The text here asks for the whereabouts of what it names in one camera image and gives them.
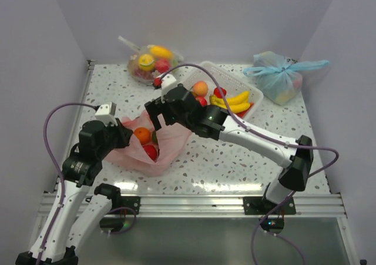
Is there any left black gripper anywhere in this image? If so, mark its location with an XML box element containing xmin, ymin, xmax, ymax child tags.
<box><xmin>97</xmin><ymin>117</ymin><xmax>133</xmax><ymax>159</ymax></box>

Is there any pink plastic bag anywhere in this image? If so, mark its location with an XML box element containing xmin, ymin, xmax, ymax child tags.
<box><xmin>105</xmin><ymin>110</ymin><xmax>192</xmax><ymax>176</ymax></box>

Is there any yellow banana bunch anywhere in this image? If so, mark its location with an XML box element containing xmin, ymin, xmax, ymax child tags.
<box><xmin>209</xmin><ymin>91</ymin><xmax>253</xmax><ymax>113</ymax></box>

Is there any watermelon slice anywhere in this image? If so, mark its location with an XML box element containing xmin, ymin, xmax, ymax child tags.
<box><xmin>236</xmin><ymin>102</ymin><xmax>254</xmax><ymax>118</ymax></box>

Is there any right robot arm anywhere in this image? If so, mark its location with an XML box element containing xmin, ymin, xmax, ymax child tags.
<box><xmin>145</xmin><ymin>84</ymin><xmax>314</xmax><ymax>214</ymax></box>

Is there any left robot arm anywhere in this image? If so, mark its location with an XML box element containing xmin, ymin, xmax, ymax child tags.
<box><xmin>15</xmin><ymin>118</ymin><xmax>133</xmax><ymax>264</ymax></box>

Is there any clear plastic bag of fruit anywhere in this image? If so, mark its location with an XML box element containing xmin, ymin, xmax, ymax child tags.
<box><xmin>118</xmin><ymin>36</ymin><xmax>184</xmax><ymax>85</ymax></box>

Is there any blue plastic bag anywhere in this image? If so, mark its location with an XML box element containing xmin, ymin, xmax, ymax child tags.
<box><xmin>243</xmin><ymin>51</ymin><xmax>329</xmax><ymax>105</ymax></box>

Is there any orange tangerine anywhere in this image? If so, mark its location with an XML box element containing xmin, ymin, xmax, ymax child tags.
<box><xmin>133</xmin><ymin>127</ymin><xmax>152</xmax><ymax>146</ymax></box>

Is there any red apple in basket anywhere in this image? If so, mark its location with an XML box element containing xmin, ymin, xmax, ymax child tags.
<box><xmin>196</xmin><ymin>96</ymin><xmax>207</xmax><ymax>106</ymax></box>

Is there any peach in basket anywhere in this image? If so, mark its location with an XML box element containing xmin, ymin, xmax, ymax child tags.
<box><xmin>192</xmin><ymin>80</ymin><xmax>209</xmax><ymax>97</ymax></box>

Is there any red wax apple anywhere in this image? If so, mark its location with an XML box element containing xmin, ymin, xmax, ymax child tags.
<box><xmin>213</xmin><ymin>87</ymin><xmax>227</xmax><ymax>99</ymax></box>

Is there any white plastic basket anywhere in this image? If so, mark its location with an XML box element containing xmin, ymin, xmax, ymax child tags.
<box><xmin>180</xmin><ymin>61</ymin><xmax>264</xmax><ymax>122</ymax></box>

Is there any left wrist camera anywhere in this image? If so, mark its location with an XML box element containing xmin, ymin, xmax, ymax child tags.
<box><xmin>94</xmin><ymin>102</ymin><xmax>117</xmax><ymax>126</ymax></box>

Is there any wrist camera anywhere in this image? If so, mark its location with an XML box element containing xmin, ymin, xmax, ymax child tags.
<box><xmin>153</xmin><ymin>74</ymin><xmax>177</xmax><ymax>96</ymax></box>
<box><xmin>94</xmin><ymin>102</ymin><xmax>117</xmax><ymax>126</ymax></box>

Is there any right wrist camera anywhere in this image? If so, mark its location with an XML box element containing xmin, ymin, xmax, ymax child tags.
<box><xmin>153</xmin><ymin>74</ymin><xmax>177</xmax><ymax>96</ymax></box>

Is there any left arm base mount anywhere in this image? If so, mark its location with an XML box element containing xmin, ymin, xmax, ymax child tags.
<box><xmin>84</xmin><ymin>193</ymin><xmax>140</xmax><ymax>235</ymax></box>

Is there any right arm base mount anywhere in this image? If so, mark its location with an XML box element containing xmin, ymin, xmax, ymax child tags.
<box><xmin>243</xmin><ymin>196</ymin><xmax>297</xmax><ymax>234</ymax></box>

